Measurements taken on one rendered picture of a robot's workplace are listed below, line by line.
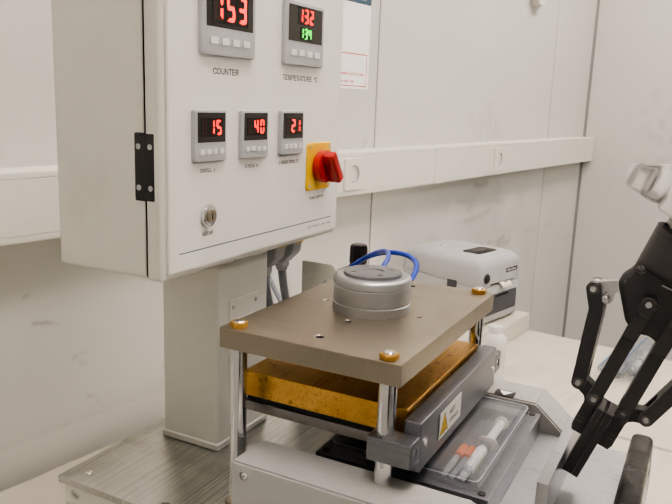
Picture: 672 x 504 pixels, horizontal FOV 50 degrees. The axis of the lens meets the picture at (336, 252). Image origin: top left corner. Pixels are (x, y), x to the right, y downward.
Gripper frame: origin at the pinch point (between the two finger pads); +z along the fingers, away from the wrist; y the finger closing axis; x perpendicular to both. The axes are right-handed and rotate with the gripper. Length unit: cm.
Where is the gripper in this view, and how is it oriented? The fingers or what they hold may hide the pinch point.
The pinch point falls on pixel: (589, 437)
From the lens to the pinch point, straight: 70.9
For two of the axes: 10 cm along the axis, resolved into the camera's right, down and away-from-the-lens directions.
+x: 4.8, -1.7, 8.6
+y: 8.1, 4.6, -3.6
